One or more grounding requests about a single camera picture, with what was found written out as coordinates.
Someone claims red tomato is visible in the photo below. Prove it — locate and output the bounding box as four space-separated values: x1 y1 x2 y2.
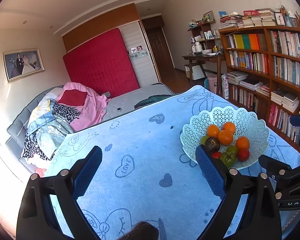
237 149 250 162
211 152 222 159

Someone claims green tomato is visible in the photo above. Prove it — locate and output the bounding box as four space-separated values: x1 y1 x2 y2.
219 152 236 168
200 135 209 145
226 145 238 155

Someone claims large orange front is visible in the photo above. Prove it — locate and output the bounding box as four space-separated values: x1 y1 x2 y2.
217 130 234 146

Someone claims small orange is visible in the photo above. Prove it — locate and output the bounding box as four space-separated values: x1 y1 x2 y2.
222 122 236 134

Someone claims dark brown passion fruit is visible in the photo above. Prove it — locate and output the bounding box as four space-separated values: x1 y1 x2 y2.
204 137 220 154

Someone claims white lattice plastic basket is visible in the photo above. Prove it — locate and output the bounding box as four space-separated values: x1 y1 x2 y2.
180 106 270 170

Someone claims grey bed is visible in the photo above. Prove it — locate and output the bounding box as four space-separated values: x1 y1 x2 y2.
5 83 174 173

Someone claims wooden bookshelf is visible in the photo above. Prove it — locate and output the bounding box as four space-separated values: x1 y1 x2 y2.
218 6 300 158

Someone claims light blue patterned towel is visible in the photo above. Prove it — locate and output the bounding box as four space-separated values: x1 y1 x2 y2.
43 84 300 240

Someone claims pile of clothes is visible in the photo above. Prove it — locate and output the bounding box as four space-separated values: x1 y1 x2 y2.
21 82 110 177

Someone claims pink trash bin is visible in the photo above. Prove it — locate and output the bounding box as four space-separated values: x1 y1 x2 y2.
207 75 217 94

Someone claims wooden desk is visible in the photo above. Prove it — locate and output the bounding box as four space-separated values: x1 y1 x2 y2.
183 55 225 95

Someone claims framed wedding photo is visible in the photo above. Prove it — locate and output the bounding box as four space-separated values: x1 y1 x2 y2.
2 48 45 83

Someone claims red upright mattress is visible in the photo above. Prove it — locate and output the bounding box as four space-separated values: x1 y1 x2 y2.
63 28 140 98

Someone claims small wooden shelf unit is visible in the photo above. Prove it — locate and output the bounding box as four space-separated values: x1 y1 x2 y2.
187 10 221 51

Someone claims dark wooden door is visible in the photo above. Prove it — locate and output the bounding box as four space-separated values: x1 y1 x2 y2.
142 15 174 81

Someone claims wooden wardrobe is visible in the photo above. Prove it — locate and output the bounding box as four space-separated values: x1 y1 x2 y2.
62 3 161 87

